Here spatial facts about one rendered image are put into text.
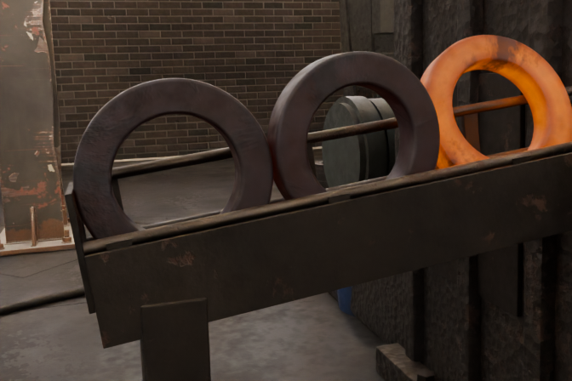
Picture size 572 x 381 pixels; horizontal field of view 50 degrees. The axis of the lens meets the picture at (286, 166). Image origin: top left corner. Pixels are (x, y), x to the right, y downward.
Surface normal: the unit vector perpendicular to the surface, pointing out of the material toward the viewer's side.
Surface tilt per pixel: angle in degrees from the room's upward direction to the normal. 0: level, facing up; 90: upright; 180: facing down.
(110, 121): 90
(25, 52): 90
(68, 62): 90
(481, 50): 70
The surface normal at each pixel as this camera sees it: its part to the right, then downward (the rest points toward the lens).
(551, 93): 0.22, -0.23
